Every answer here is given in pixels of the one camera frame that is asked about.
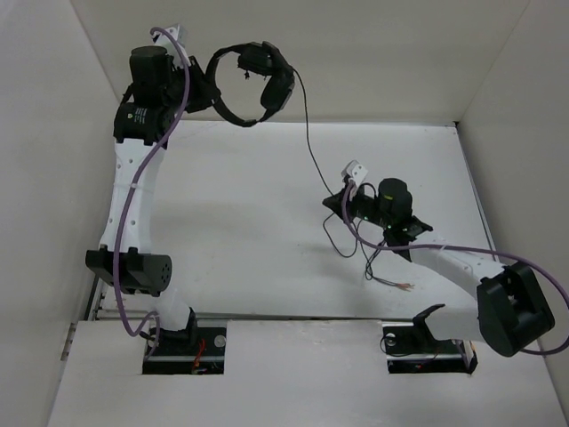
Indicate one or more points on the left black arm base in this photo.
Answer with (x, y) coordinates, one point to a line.
(203, 353)

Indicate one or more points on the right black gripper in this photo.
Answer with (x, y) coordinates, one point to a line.
(334, 202)

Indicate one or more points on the left aluminium rail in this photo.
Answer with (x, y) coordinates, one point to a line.
(102, 302)

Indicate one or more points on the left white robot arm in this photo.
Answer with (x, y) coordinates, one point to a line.
(149, 306)

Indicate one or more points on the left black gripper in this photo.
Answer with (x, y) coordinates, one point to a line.
(199, 76)

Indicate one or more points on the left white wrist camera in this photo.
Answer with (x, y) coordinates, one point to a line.
(163, 36)

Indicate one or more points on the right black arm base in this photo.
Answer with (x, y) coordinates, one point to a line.
(410, 350)

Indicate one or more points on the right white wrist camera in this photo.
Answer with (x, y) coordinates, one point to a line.
(354, 172)

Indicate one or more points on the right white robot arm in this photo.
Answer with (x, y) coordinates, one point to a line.
(511, 309)

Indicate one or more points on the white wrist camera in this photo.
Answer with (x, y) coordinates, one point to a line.
(163, 36)
(354, 172)

